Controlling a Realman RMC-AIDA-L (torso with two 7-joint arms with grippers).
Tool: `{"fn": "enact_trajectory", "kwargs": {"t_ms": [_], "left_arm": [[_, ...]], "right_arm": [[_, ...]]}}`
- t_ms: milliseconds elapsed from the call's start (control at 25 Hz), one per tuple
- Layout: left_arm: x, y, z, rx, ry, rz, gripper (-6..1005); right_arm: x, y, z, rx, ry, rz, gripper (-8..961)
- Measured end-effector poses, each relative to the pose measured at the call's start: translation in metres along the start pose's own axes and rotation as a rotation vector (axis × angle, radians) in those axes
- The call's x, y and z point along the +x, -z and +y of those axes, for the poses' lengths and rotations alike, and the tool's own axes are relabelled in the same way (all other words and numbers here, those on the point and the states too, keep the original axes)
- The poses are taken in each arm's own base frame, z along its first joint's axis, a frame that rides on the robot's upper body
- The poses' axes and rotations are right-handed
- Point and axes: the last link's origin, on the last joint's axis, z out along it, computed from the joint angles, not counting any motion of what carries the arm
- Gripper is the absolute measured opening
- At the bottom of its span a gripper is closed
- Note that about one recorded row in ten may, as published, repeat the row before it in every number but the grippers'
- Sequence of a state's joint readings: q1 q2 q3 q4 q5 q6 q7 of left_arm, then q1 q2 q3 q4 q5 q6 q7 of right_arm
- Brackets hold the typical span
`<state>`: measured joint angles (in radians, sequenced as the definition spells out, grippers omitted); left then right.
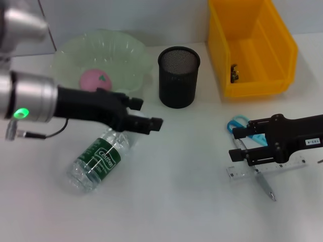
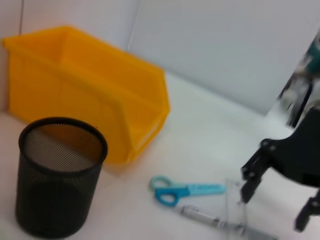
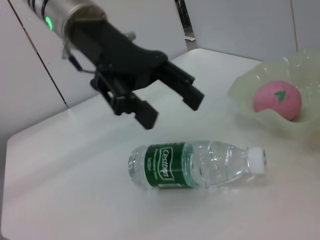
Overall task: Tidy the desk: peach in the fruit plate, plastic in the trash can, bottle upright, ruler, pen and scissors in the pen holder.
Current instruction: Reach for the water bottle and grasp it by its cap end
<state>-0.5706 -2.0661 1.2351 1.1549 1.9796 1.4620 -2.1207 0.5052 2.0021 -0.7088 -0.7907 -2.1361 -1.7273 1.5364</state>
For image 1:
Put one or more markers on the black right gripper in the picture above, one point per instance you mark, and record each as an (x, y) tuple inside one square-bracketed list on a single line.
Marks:
[(292, 133)]

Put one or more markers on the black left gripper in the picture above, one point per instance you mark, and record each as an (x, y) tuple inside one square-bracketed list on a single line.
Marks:
[(88, 106)]

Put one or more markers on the blue scissors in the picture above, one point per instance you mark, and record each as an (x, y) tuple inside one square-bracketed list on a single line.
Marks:
[(230, 126)]

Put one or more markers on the pink toy peach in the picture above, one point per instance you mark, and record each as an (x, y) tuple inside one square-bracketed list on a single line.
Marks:
[(93, 79)]

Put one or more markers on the clear green-label water bottle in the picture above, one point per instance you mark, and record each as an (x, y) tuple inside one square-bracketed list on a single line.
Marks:
[(101, 161)]

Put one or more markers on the green plastic wrapper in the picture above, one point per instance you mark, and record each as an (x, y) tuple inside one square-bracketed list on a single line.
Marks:
[(234, 74)]

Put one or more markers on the transparent plastic ruler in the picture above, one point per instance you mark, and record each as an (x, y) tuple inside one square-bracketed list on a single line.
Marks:
[(239, 172)]

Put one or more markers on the black mesh pen holder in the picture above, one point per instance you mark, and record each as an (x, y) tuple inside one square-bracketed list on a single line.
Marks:
[(178, 85)]

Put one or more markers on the silver clear ballpoint pen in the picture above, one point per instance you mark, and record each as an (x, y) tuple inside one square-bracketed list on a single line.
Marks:
[(265, 186)]

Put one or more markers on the pale green glass fruit bowl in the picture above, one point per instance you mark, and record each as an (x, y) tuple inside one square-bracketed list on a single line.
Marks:
[(113, 50)]

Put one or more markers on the yellow plastic storage bin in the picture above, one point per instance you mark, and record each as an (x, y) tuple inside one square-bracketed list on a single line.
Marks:
[(265, 50)]

